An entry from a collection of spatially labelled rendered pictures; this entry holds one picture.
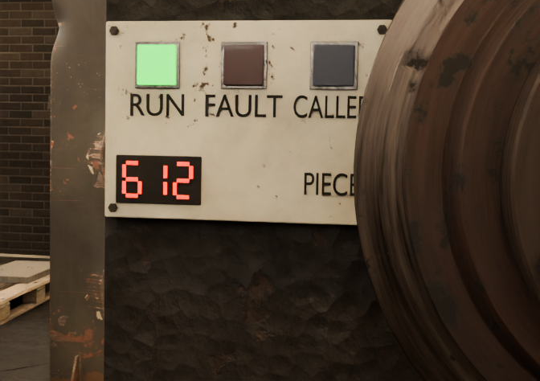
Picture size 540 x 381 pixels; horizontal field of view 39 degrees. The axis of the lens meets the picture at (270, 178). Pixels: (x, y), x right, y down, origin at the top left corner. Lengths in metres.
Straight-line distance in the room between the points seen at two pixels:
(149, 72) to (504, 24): 0.33
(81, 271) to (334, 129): 2.76
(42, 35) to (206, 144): 6.72
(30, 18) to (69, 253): 4.33
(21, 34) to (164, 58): 6.79
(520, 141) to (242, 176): 0.30
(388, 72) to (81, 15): 2.88
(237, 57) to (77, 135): 2.68
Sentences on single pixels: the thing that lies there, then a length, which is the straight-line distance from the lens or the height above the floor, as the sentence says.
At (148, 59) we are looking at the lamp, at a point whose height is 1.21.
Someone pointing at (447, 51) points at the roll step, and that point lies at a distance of 0.54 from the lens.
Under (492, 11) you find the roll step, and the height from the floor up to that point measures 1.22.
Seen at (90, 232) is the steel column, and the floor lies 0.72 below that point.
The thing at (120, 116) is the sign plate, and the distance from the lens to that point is 0.72.
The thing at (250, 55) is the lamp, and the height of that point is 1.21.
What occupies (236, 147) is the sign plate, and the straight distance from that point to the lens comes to 0.69.
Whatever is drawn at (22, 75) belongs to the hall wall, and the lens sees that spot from 7.45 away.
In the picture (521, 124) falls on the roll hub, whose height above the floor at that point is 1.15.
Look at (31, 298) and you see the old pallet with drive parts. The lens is 5.37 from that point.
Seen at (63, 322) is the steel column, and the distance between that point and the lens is 3.47.
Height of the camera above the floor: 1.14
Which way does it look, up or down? 3 degrees down
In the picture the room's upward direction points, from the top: 1 degrees clockwise
